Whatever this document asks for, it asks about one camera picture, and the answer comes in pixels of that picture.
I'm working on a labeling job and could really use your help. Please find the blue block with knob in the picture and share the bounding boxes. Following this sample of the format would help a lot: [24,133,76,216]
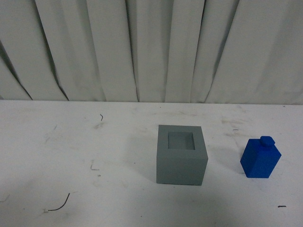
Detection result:
[241,136,282,178]

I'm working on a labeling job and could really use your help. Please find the gray cube base with hole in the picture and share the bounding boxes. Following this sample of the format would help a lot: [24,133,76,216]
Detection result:
[156,125,208,186]

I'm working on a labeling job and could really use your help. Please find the white curtain backdrop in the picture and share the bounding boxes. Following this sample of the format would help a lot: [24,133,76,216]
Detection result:
[0,0,303,105]

